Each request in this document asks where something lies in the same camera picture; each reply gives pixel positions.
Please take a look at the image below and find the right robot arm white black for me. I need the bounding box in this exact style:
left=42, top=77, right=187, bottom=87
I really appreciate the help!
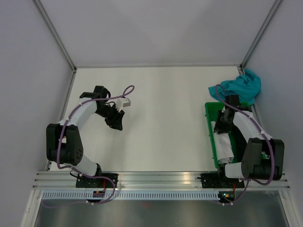
left=211, top=95, right=285, bottom=187

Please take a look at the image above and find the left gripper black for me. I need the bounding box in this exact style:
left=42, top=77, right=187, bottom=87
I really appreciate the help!
left=94, top=105, right=125, bottom=131

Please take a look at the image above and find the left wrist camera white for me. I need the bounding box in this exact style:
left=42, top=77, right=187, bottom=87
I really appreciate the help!
left=116, top=97, right=131, bottom=112

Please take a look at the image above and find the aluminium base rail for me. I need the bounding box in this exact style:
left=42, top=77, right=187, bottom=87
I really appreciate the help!
left=33, top=170, right=291, bottom=190

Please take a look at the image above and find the left aluminium frame post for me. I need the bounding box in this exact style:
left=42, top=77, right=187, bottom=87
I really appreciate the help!
left=33, top=0, right=77, bottom=73

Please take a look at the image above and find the aluminium frame post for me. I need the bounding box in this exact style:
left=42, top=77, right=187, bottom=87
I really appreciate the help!
left=33, top=0, right=77, bottom=73
left=238, top=0, right=284, bottom=75

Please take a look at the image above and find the black rolled t shirt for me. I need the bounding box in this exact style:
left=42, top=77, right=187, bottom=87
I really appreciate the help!
left=232, top=126, right=247, bottom=163

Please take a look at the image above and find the white slotted cable duct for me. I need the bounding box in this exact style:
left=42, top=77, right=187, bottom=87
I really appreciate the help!
left=42, top=190, right=219, bottom=201

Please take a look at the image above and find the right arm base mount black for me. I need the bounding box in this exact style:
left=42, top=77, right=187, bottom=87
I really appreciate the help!
left=198, top=173, right=245, bottom=189

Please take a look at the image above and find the green plastic bin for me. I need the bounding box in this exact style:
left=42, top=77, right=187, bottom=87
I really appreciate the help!
left=205, top=102, right=243, bottom=168

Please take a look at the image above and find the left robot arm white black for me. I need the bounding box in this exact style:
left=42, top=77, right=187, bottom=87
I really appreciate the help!
left=46, top=86, right=131, bottom=187

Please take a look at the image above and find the teal t shirt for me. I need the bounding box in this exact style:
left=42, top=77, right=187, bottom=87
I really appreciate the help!
left=208, top=69, right=261, bottom=105

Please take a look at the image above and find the right aluminium frame post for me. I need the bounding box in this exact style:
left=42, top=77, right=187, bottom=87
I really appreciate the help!
left=238, top=0, right=284, bottom=75

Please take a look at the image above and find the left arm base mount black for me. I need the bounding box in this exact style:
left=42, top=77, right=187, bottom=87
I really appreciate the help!
left=75, top=173, right=118, bottom=189

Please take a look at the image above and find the white t shirt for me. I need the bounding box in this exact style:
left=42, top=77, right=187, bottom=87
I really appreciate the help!
left=211, top=121, right=234, bottom=164

